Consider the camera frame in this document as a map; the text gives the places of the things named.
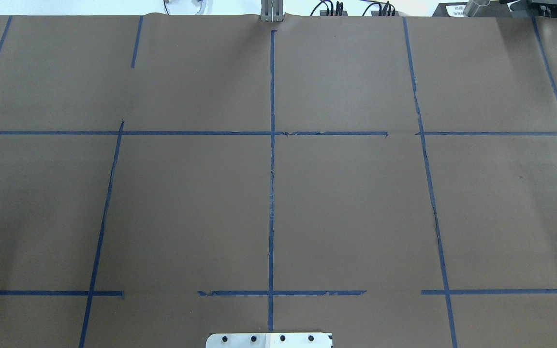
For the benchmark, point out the orange black adapter box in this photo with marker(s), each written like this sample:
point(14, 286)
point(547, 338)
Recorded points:
point(328, 8)
point(386, 9)

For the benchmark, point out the metal cup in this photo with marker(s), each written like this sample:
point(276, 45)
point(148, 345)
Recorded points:
point(476, 8)

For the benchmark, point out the aluminium frame post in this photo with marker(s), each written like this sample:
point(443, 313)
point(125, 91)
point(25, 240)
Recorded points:
point(272, 11)

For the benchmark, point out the white camera pole with base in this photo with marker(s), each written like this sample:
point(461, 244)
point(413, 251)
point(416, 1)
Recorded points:
point(270, 340)

